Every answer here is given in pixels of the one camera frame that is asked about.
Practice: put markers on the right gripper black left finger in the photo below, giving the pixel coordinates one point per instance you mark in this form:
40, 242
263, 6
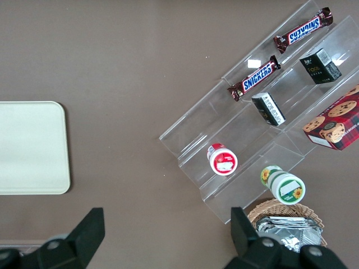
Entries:
81, 241

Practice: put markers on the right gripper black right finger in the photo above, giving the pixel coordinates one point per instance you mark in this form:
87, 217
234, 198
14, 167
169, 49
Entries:
249, 246

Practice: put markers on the light tan wicker basket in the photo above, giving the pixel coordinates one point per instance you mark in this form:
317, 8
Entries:
311, 213

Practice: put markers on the beige rectangular tray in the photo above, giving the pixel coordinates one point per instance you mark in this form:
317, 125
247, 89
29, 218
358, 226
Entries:
28, 145

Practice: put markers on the aluminium foil container stack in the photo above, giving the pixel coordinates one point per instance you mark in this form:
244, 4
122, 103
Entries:
294, 235

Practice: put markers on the green lidded yogurt cup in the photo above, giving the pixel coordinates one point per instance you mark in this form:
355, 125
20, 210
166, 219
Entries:
284, 186

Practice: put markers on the red lidded yogurt cup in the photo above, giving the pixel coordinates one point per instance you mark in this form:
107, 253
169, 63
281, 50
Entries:
223, 161

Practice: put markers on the clear acrylic stepped stand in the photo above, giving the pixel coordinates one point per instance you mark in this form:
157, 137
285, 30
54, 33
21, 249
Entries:
213, 123

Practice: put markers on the small black carton box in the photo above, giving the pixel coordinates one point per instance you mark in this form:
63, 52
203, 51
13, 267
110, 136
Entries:
321, 66
268, 109

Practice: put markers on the red plaid cookie box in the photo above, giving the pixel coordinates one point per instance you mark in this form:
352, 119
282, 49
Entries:
336, 123

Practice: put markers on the brown Snickers bar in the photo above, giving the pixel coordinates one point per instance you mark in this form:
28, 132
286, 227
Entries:
253, 79
304, 30

